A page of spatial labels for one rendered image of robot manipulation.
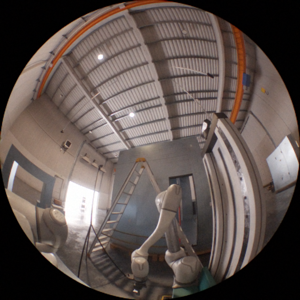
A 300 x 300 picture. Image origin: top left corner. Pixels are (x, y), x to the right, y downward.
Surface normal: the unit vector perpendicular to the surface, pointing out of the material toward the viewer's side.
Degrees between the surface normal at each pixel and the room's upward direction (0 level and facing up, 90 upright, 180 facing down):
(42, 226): 68
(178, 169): 90
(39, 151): 90
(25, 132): 90
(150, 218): 90
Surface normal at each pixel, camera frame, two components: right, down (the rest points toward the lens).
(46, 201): 0.95, -0.17
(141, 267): 0.18, -0.69
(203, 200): -0.30, -0.55
